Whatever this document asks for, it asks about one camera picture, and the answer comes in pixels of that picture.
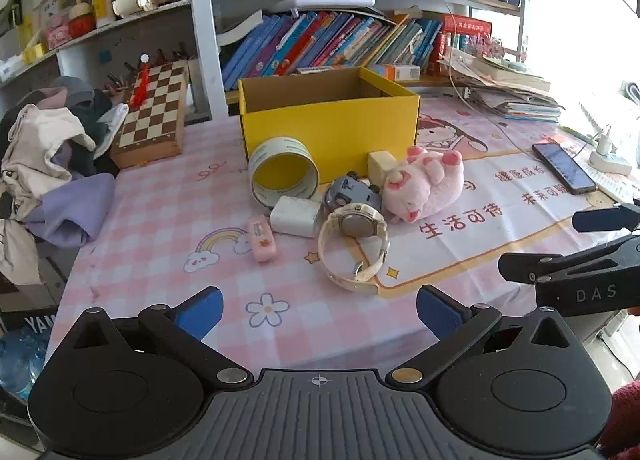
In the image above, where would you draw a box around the pink eraser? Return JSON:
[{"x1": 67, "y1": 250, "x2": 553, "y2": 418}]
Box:
[{"x1": 246, "y1": 217, "x2": 279, "y2": 263}]

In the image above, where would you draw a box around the red jar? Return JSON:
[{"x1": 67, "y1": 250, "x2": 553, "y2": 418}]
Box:
[{"x1": 67, "y1": 0, "x2": 96, "y2": 38}]

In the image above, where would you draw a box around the black smartphone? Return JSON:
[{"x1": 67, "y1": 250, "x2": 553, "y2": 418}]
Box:
[{"x1": 531, "y1": 141, "x2": 598, "y2": 196}]

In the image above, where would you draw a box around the pink pig plush toy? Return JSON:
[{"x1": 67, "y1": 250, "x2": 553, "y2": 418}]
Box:
[{"x1": 382, "y1": 145, "x2": 465, "y2": 224}]

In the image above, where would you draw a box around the white tape roll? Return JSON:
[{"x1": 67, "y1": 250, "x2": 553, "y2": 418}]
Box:
[{"x1": 248, "y1": 137, "x2": 321, "y2": 208}]

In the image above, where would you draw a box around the grey toy car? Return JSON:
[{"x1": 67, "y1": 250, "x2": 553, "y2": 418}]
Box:
[{"x1": 322, "y1": 171, "x2": 383, "y2": 216}]

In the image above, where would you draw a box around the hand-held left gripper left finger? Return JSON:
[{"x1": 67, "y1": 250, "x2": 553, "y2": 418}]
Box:
[{"x1": 66, "y1": 286, "x2": 255, "y2": 390}]

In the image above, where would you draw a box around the white charger block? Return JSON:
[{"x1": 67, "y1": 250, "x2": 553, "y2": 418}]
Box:
[{"x1": 270, "y1": 195, "x2": 325, "y2": 238}]

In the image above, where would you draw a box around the pink flower ornament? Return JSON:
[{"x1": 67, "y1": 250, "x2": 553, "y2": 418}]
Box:
[{"x1": 465, "y1": 35, "x2": 506, "y2": 58}]

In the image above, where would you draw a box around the purple garment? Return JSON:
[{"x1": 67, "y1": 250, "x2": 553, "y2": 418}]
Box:
[{"x1": 25, "y1": 173, "x2": 117, "y2": 247}]

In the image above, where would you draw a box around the stack of papers and books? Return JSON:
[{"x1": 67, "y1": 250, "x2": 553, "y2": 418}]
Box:
[{"x1": 440, "y1": 48, "x2": 563, "y2": 123}]

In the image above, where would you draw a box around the row of colourful books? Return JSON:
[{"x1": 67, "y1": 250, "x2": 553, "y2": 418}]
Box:
[{"x1": 220, "y1": 10, "x2": 493, "y2": 91}]

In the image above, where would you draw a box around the cream wrist watch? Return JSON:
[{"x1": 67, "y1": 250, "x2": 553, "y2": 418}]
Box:
[{"x1": 318, "y1": 203, "x2": 390, "y2": 297}]

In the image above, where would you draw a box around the wooden chessboard box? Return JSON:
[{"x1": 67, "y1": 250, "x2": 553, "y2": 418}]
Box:
[{"x1": 109, "y1": 59, "x2": 190, "y2": 170}]

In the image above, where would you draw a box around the white shelf lamp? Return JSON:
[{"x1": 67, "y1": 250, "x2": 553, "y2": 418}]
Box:
[{"x1": 272, "y1": 0, "x2": 377, "y2": 8}]

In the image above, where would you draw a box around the person's right forearm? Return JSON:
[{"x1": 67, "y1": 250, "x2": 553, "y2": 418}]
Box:
[{"x1": 600, "y1": 380, "x2": 640, "y2": 460}]

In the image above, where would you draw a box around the yellow cardboard box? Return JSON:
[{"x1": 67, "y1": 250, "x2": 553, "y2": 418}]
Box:
[{"x1": 238, "y1": 66, "x2": 421, "y2": 181}]

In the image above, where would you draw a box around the blue water bottle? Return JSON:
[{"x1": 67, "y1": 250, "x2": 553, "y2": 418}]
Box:
[{"x1": 0, "y1": 325, "x2": 51, "y2": 401}]

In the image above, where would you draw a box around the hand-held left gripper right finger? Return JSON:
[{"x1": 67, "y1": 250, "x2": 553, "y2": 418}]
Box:
[{"x1": 386, "y1": 284, "x2": 576, "y2": 388}]

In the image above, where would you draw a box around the white power strip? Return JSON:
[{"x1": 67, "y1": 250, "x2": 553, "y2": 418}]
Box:
[{"x1": 587, "y1": 125, "x2": 633, "y2": 176}]

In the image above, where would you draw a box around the pink checked tablecloth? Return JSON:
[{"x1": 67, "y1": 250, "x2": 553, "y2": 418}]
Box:
[{"x1": 45, "y1": 95, "x2": 640, "y2": 381}]

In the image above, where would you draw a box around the white bottle with yellow label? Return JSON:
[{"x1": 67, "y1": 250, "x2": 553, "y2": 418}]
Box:
[{"x1": 91, "y1": 0, "x2": 117, "y2": 27}]

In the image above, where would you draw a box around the white cable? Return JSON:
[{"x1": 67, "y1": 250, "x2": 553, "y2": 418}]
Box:
[{"x1": 415, "y1": 0, "x2": 473, "y2": 102}]

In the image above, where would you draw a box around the cream rubber block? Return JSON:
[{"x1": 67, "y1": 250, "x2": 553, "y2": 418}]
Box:
[{"x1": 367, "y1": 150, "x2": 401, "y2": 186}]

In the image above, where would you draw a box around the dark clothes pile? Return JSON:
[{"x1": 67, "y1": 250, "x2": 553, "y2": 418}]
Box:
[{"x1": 50, "y1": 75, "x2": 126, "y2": 176}]

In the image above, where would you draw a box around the pile of clothes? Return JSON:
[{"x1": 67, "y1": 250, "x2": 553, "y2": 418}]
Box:
[{"x1": 0, "y1": 105, "x2": 96, "y2": 286}]

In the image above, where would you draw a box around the white bookshelf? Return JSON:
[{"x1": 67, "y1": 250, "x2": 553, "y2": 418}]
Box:
[{"x1": 0, "y1": 0, "x2": 531, "y2": 121}]

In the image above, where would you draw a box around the black printed case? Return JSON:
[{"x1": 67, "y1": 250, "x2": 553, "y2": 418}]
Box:
[{"x1": 0, "y1": 307, "x2": 61, "y2": 336}]

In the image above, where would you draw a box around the red tassel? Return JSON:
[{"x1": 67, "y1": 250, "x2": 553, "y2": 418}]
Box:
[{"x1": 127, "y1": 54, "x2": 151, "y2": 108}]

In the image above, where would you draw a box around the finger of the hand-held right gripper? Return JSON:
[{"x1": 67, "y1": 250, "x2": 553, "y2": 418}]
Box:
[
  {"x1": 572, "y1": 203, "x2": 640, "y2": 233},
  {"x1": 498, "y1": 234, "x2": 640, "y2": 286}
]

